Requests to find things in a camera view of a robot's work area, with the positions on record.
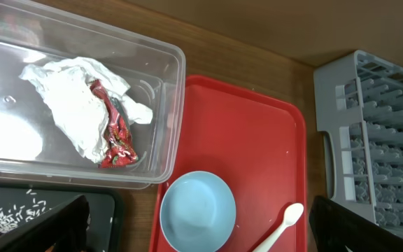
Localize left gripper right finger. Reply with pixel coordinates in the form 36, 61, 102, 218
309, 196, 403, 252

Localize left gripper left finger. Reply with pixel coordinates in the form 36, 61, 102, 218
0, 195, 90, 252

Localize white rice pile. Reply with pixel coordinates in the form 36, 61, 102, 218
0, 189, 51, 235

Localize red snack wrapper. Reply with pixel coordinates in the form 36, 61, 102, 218
90, 80, 139, 169

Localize light blue bowl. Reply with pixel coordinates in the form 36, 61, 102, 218
160, 171, 236, 252

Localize white tissue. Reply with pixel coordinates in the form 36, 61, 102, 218
19, 57, 153, 165

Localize grey dishwasher rack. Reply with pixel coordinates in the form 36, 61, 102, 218
313, 50, 403, 238

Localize white plastic spoon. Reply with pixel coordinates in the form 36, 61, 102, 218
253, 203, 304, 252

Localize black plastic tray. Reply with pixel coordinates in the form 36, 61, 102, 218
0, 184, 124, 251

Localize clear plastic bin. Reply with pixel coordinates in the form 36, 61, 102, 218
0, 1, 186, 189

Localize red serving tray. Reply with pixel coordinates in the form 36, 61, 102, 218
148, 74, 308, 252

